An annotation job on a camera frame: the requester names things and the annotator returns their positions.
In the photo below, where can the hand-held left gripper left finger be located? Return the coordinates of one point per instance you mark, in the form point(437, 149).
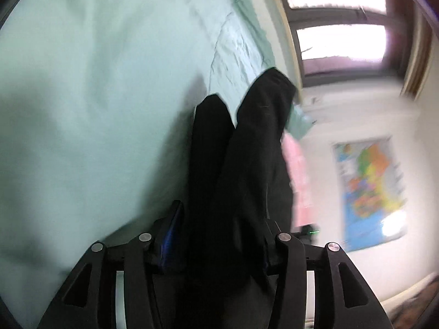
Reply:
point(173, 228)

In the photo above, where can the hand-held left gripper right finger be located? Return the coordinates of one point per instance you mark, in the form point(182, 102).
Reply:
point(275, 251)

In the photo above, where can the black pants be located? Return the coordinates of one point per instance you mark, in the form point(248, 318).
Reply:
point(247, 161)

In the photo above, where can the pink patterned blanket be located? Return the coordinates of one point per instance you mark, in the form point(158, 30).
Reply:
point(300, 185)

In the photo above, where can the green pillow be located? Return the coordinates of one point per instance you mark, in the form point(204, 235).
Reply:
point(300, 121)

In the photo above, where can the light green bed sheet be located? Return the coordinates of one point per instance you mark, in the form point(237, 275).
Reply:
point(85, 92)

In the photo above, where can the dark framed window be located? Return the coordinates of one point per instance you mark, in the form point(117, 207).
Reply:
point(336, 17)

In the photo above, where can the colourful map wall poster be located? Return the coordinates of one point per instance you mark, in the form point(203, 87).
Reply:
point(372, 192)

